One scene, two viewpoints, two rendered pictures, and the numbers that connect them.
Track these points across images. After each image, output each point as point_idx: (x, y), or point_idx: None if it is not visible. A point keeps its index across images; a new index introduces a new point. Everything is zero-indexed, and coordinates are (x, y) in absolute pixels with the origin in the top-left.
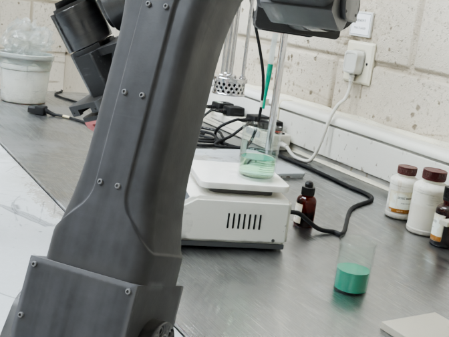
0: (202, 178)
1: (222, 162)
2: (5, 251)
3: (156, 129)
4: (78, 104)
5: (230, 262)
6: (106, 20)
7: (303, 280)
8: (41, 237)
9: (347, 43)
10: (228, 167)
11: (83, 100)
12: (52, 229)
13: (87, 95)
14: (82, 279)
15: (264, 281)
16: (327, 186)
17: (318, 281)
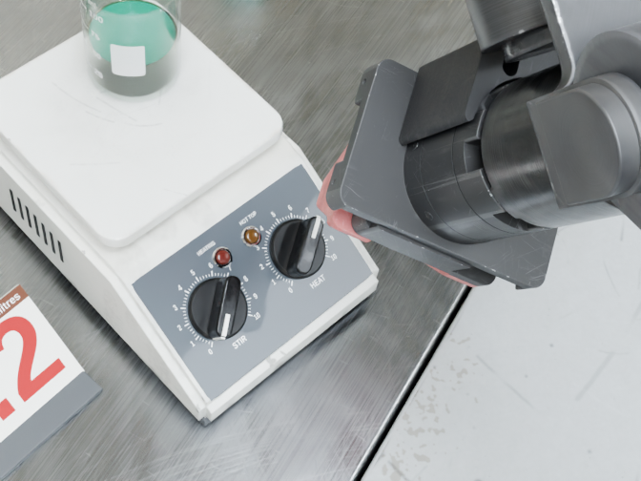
0: (270, 131)
1: (51, 176)
2: (616, 447)
3: None
4: (552, 237)
5: (296, 132)
6: (535, 73)
7: (270, 18)
8: (501, 457)
9: None
10: (99, 142)
11: (527, 238)
12: (445, 474)
13: (482, 260)
14: None
15: (328, 60)
16: None
17: (256, 1)
